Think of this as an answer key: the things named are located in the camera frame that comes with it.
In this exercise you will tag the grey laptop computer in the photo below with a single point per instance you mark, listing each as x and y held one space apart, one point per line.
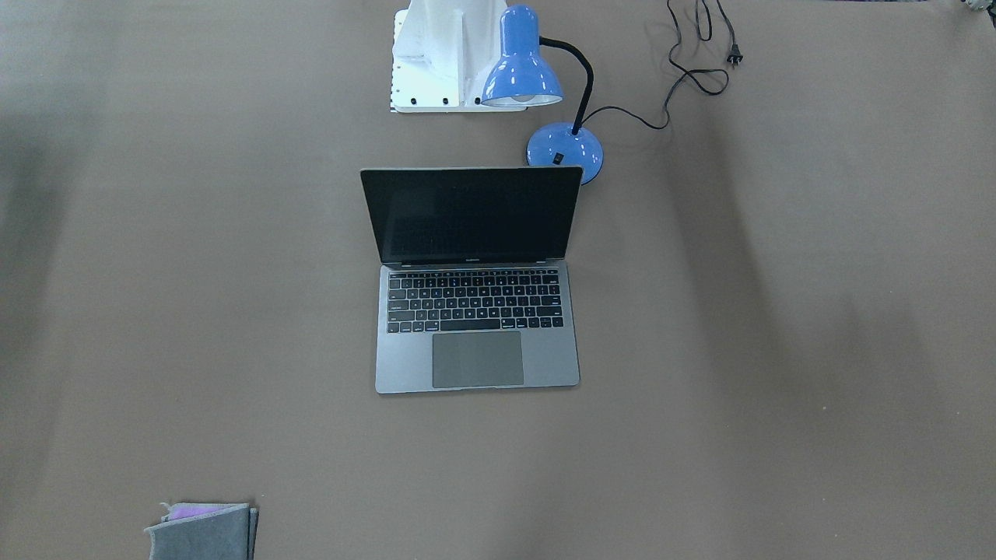
473 289

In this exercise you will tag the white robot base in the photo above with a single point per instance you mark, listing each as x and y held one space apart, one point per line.
443 52

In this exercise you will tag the blue desk lamp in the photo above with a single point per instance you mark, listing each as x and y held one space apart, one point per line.
523 78

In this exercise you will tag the folded grey cloth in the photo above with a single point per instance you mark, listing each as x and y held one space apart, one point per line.
204 531

